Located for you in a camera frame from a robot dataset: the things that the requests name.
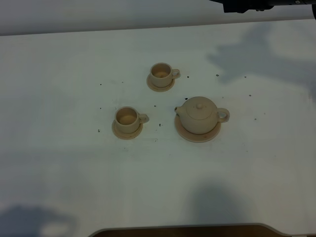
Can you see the near small beige saucer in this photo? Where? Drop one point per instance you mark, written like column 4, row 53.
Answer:
column 126, row 136

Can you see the near beige teacup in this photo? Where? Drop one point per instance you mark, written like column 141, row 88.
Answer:
column 128, row 120

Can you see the beige teacup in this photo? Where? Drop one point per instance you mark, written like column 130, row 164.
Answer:
column 128, row 120
column 165, row 69

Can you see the beige ceramic teapot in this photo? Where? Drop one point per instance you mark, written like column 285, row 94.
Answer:
column 199, row 115

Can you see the far small beige saucer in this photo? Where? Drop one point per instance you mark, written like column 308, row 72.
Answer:
column 159, row 83

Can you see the brown wooden board edge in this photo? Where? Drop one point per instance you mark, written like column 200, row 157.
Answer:
column 247, row 230

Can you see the large beige teapot saucer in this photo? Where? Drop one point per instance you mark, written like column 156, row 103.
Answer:
column 196, row 138

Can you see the far beige teacup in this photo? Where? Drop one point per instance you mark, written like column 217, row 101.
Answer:
column 165, row 69

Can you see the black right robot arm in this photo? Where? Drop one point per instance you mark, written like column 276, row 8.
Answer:
column 241, row 6

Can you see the small beige saucer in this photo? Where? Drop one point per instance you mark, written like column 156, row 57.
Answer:
column 159, row 83
column 126, row 136

